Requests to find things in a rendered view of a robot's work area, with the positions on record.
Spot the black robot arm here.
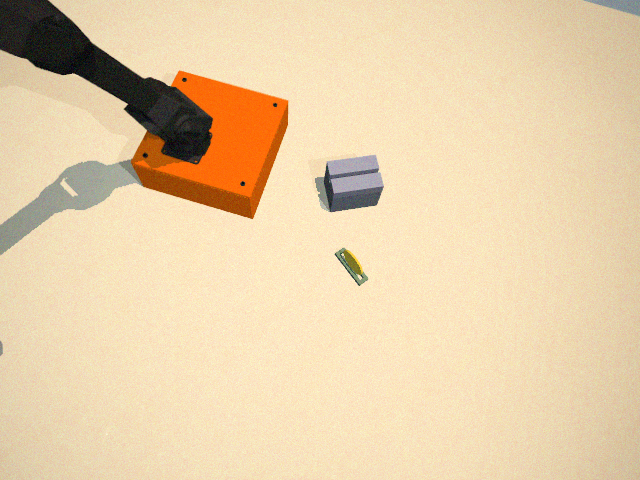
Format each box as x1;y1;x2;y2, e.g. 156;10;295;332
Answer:
0;0;213;165

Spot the dark green coin holder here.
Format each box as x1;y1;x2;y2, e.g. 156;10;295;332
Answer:
335;247;369;286

